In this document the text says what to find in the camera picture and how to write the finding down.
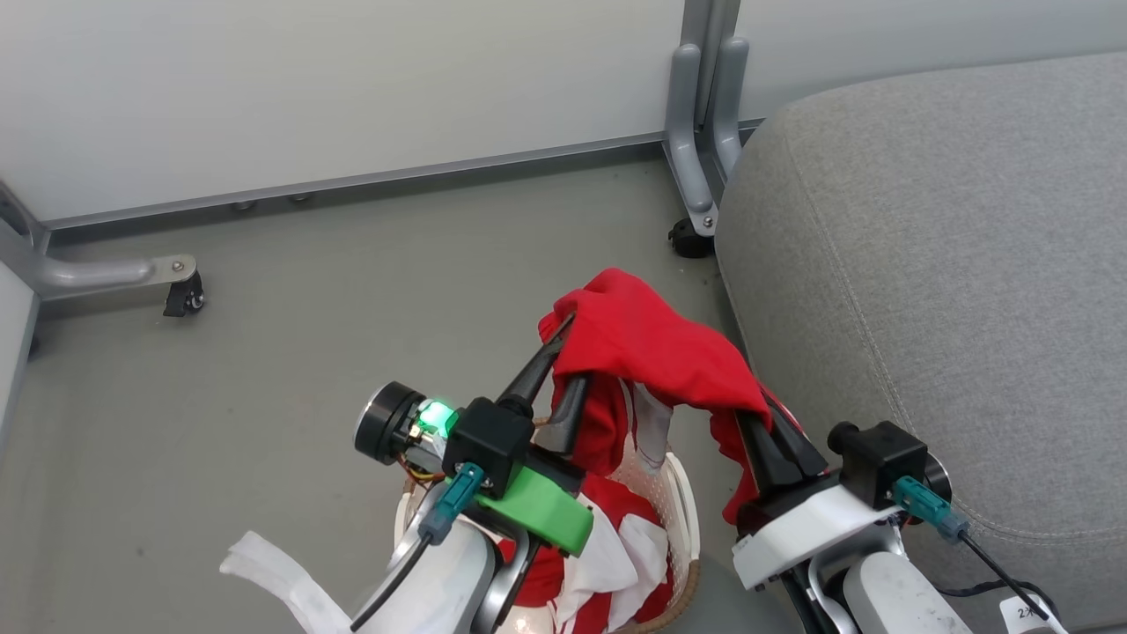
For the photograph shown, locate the black caster wheel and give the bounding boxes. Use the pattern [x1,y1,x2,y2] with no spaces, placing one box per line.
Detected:
[667,217,717,260]
[163,270,206,319]

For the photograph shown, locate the black cable teal plug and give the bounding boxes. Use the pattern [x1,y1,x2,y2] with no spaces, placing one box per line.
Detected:
[891,475,1054,623]
[350,462,487,633]

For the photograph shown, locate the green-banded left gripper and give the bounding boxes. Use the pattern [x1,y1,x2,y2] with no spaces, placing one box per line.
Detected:
[458,315,596,558]

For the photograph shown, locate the white cable tag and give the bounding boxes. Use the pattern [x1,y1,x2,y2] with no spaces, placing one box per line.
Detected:
[998,593,1068,634]

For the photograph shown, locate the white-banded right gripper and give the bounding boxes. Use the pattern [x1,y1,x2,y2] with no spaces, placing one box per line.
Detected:
[730,393,901,592]

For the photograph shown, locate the cream perforated laundry basket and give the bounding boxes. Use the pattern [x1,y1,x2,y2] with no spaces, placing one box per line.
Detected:
[392,449,703,634]

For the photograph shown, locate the upright grey metal partition foot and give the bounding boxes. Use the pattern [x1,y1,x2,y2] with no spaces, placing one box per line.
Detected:
[662,0,751,239]

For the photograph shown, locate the black right cable teal plug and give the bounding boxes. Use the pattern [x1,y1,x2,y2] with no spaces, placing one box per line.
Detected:
[891,475,1054,623]

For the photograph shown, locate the red and white garment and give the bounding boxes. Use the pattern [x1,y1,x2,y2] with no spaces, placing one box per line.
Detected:
[497,268,807,634]

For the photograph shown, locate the white fabric strip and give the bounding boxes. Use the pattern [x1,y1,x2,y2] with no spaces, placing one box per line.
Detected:
[219,530,355,634]

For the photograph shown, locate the black left cable teal plug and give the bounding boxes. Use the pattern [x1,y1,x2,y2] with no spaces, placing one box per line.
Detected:
[350,462,487,633]

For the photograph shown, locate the grey fabric sofa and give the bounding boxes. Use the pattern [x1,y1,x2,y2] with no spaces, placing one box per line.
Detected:
[713,51,1127,634]

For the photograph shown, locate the grey partition bottom rail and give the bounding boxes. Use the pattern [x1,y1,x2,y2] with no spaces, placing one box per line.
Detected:
[42,119,767,234]

